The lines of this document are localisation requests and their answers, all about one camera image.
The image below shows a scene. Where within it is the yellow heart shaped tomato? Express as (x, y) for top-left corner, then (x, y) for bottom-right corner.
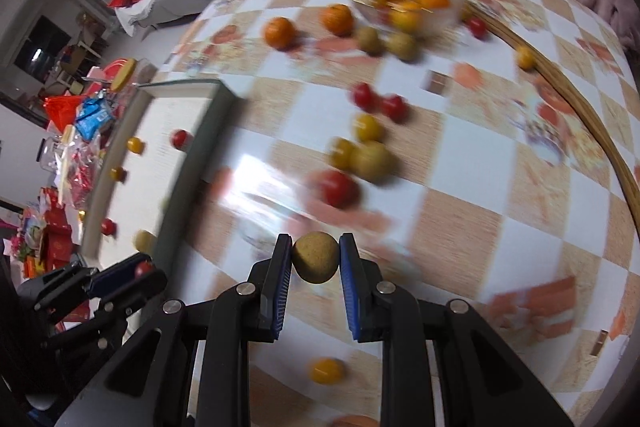
(309, 358), (347, 386)

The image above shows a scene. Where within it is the dark yellow tomato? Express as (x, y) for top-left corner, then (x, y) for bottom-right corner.
(110, 166), (127, 182)
(328, 138), (357, 171)

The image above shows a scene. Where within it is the yellow cherry tomato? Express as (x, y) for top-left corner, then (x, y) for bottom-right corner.
(127, 136), (145, 155)
(515, 46), (536, 72)
(352, 113), (386, 143)

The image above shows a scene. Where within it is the red cherry tomato in cluster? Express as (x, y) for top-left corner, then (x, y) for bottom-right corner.
(319, 170), (360, 208)

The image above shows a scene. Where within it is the dark yellow tomato in cluster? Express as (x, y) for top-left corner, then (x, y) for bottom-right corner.
(328, 138), (357, 171)

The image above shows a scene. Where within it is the yellow cherry tomato in cluster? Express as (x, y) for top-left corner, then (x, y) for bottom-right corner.
(352, 113), (386, 143)

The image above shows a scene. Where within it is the red cherry tomato pair right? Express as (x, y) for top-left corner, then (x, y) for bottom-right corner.
(381, 94), (410, 124)

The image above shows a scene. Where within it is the red cherry tomato pair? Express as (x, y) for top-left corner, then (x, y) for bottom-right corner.
(381, 94), (410, 124)
(350, 82), (378, 113)

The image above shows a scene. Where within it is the white cardboard box tray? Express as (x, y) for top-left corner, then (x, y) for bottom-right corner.
(79, 79), (239, 271)

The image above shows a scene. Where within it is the red cherry tomato pair left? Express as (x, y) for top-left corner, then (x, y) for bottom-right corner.
(350, 82), (378, 113)

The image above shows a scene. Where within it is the blue snack packet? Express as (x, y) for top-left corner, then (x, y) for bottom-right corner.
(74, 90), (115, 142)

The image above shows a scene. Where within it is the green longan bowl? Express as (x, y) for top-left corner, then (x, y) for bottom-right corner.
(386, 32), (420, 63)
(355, 26), (385, 56)

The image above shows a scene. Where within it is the orange tangerine on table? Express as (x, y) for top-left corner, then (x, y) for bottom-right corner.
(262, 17), (297, 51)
(320, 4), (355, 37)

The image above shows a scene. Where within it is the plastic jar yellow lid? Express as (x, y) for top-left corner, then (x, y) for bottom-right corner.
(110, 58), (137, 93)

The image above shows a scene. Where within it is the yellow cherry tomato by board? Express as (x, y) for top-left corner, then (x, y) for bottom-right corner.
(515, 46), (536, 72)

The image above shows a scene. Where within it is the red cherry tomato by board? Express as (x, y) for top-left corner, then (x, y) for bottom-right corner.
(465, 16), (488, 40)

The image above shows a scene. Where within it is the orange tangerine in bowl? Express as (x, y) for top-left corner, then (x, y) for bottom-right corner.
(372, 0), (451, 36)

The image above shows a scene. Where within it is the long wooden board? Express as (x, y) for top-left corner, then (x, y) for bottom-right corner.
(463, 0), (640, 230)

